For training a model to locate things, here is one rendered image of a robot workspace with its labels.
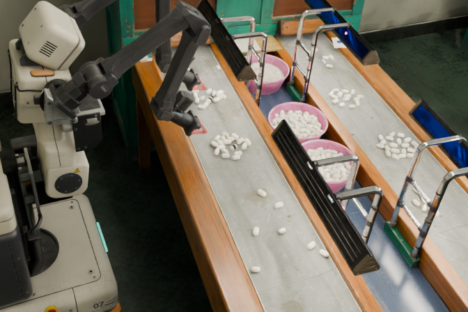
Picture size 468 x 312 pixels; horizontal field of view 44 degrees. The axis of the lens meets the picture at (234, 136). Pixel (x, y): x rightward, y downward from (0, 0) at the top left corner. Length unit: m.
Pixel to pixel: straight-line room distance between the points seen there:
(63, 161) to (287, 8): 1.53
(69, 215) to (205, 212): 0.89
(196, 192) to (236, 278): 0.41
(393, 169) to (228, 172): 0.69
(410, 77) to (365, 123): 1.94
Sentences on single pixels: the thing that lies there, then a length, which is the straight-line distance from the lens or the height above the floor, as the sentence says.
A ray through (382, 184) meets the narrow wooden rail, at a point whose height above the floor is 0.76.
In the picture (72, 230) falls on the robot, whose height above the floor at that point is 0.28.
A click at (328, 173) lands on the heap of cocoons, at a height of 0.74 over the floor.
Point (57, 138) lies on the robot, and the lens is 2.20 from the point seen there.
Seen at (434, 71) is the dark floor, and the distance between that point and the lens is 4.75.
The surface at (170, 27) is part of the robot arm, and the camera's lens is 1.87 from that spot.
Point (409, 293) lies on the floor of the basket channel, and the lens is 2.13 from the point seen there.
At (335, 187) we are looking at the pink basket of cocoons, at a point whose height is 0.72.
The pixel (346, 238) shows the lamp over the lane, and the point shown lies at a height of 1.08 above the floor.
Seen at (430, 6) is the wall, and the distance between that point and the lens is 5.15.
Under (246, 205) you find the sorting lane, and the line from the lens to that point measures 2.17.
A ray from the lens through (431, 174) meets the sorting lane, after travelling 2.51.
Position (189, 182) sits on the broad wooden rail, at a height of 0.76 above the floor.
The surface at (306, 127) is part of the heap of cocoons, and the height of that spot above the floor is 0.73.
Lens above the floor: 2.29
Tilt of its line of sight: 39 degrees down
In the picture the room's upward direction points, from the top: 5 degrees clockwise
